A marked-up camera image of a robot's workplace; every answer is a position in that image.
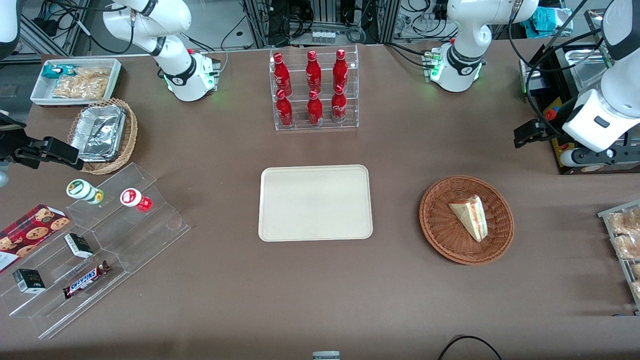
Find teal snack packet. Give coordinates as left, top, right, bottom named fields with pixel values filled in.
left=41, top=64, right=77, bottom=80

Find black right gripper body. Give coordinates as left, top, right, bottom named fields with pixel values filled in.
left=0, top=113, right=32, bottom=169

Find beige plastic serving tray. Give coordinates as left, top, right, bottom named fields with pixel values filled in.
left=258, top=164, right=374, bottom=243

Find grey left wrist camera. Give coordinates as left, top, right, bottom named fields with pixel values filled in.
left=559, top=146, right=640, bottom=168

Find red cookie box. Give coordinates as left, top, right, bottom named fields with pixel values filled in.
left=0, top=203, right=71, bottom=274

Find brown round wicker basket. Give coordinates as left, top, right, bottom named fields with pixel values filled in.
left=419, top=175, right=515, bottom=266

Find steel warmer pan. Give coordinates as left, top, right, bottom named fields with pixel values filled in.
left=559, top=47, right=609, bottom=92

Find Snickers chocolate bar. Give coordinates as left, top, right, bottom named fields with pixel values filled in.
left=62, top=260, right=111, bottom=300

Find white rectangular plastic bin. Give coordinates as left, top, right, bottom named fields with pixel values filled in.
left=30, top=58, right=123, bottom=108

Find aluminium frame rack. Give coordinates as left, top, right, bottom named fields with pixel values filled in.
left=242, top=0, right=402, bottom=47

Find red lidded yogurt cup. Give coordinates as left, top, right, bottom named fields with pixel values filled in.
left=120, top=187, right=153, bottom=213

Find light wicker basket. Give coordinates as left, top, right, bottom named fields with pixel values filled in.
left=67, top=97, right=139, bottom=175

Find stacked aluminium foil containers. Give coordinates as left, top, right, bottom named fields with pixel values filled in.
left=69, top=104, right=127, bottom=163

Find green lidded yogurt cup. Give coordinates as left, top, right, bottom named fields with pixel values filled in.
left=66, top=178, right=105, bottom=205

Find small black carton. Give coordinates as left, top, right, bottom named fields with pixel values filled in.
left=12, top=268, right=46, bottom=294
left=63, top=232, right=95, bottom=259

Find triangular sandwich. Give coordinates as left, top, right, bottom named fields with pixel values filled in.
left=448, top=195, right=489, bottom=243

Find clear bag of crackers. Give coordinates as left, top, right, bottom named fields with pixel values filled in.
left=52, top=75, right=85, bottom=99
left=75, top=67, right=112, bottom=99

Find red cola bottle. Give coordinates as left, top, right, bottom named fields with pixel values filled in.
left=333, top=48, right=349, bottom=94
left=331, top=84, right=348, bottom=124
left=275, top=89, right=295, bottom=127
left=305, top=50, right=323, bottom=94
left=307, top=89, right=324, bottom=126
left=272, top=52, right=293, bottom=97

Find black food warmer appliance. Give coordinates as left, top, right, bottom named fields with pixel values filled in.
left=519, top=9, right=640, bottom=175

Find black looped cable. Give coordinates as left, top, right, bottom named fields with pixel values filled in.
left=437, top=334, right=504, bottom=360

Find clear acrylic bottle rack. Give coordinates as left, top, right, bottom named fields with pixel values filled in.
left=269, top=45, right=360, bottom=132

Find clear acrylic stepped display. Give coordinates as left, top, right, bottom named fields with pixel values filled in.
left=0, top=162, right=192, bottom=340

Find grey wire pastry rack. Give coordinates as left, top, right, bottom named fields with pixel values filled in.
left=597, top=199, right=640, bottom=317

